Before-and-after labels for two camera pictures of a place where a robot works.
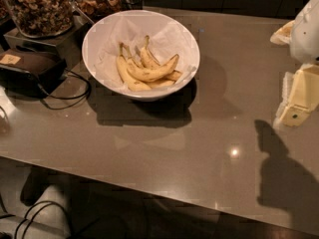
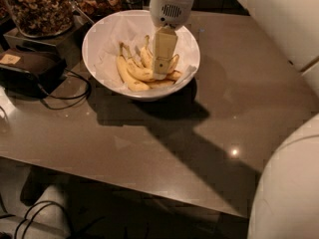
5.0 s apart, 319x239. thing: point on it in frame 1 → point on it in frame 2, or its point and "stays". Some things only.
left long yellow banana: [132, 83] stays
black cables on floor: [44, 205] stays
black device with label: [30, 74] stays
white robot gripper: [306, 34] → [169, 11]
